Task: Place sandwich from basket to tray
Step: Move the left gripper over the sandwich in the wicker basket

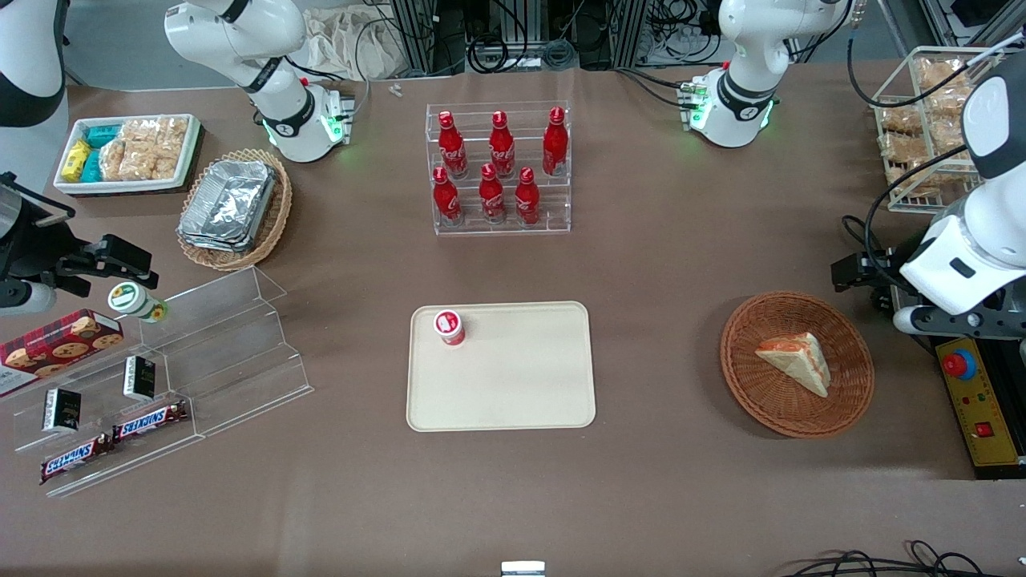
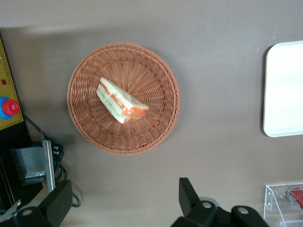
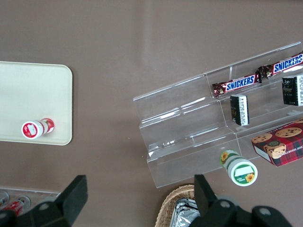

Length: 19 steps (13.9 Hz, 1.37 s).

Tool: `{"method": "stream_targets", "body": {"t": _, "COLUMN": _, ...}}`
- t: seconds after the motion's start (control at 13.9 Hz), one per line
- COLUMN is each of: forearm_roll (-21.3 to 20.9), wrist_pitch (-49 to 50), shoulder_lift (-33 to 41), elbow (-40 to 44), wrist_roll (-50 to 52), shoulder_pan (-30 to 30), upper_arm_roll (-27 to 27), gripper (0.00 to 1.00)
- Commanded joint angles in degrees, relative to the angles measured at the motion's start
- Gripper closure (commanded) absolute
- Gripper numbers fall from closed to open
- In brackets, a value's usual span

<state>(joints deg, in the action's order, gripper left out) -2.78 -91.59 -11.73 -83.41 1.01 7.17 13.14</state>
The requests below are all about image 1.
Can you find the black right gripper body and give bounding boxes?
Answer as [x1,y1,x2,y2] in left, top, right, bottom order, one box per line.
[0,172,78,283]

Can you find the triangular sandwich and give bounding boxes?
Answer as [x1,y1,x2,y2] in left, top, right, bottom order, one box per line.
[755,332,832,399]

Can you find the white rectangular snack tray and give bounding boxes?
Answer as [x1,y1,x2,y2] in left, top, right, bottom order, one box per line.
[53,114,201,196]

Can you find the silver foil tray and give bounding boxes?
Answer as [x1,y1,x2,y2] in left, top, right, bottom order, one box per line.
[180,159,278,243]

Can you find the brown wicker basket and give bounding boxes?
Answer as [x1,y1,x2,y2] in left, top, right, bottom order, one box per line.
[720,291,875,439]

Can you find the light oval wicker basket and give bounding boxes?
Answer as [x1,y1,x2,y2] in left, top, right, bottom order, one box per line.
[176,148,293,272]

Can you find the beige plastic tray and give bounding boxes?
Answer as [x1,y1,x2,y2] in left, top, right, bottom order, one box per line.
[406,301,596,434]

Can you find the green-lidded white jar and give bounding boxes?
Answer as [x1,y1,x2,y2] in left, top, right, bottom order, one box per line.
[108,282,169,325]

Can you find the red cookie box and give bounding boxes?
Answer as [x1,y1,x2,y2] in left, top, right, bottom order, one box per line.
[0,309,125,399]

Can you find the yellow snack packet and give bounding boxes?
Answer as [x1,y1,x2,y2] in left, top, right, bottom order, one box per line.
[62,140,91,184]

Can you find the clear rice cracker bag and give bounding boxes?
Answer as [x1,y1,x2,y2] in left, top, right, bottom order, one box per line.
[152,141,184,180]
[120,117,190,147]
[99,140,158,182]

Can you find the small black box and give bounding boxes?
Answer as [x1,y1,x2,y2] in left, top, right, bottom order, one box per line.
[123,356,157,402]
[42,388,83,434]

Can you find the yellow emergency stop box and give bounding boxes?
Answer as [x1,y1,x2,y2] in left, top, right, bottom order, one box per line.
[932,337,1026,480]

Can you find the Snickers chocolate bar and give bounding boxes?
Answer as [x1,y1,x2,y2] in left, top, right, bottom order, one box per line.
[40,433,115,486]
[112,399,190,443]

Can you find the clear acrylic stepped shelf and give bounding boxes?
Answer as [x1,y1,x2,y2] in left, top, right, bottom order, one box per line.
[12,266,315,499]

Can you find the clear acrylic bottle rack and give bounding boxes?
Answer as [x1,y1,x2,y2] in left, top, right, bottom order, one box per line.
[425,100,572,236]

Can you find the beige cloth bag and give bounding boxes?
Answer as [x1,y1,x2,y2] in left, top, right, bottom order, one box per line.
[298,6,411,83]

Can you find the red cola bottle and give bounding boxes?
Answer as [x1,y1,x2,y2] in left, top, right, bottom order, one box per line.
[542,107,569,178]
[479,163,507,224]
[514,167,541,227]
[432,166,463,228]
[489,111,516,180]
[438,111,469,180]

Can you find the red cup with white lid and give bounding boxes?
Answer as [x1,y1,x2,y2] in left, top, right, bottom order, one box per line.
[434,309,467,347]

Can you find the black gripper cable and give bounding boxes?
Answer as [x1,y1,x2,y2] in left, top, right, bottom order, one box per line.
[840,144,971,277]

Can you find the white wire basket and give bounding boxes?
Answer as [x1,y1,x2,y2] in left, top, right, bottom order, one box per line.
[870,46,1004,215]

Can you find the black arm base cables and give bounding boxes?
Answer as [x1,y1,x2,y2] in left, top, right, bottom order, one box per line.
[616,66,697,110]

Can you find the black cables at table edge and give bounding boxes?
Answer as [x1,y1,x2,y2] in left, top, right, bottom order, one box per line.
[782,540,1015,577]

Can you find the aluminium frame post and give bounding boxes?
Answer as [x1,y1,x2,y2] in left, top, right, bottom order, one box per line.
[612,0,648,70]
[390,0,438,78]

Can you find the coiled black cable bundle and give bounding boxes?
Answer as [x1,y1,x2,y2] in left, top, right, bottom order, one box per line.
[467,34,526,75]

